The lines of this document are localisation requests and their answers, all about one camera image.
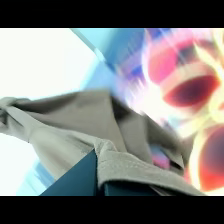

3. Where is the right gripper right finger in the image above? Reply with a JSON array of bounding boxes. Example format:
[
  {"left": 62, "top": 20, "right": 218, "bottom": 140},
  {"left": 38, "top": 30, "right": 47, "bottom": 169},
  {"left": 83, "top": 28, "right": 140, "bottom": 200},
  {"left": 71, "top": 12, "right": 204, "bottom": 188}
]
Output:
[{"left": 103, "top": 181, "right": 160, "bottom": 197}]

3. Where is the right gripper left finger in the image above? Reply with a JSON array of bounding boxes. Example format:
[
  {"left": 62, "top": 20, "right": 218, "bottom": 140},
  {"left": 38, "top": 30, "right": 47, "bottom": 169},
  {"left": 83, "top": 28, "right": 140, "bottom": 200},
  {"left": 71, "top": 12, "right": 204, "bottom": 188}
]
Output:
[{"left": 39, "top": 149, "right": 100, "bottom": 197}]

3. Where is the brown shirt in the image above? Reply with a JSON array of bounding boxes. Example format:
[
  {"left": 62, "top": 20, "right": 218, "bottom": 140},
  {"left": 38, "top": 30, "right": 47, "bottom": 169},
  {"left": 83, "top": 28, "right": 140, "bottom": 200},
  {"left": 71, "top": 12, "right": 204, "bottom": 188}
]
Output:
[{"left": 0, "top": 89, "right": 205, "bottom": 197}]

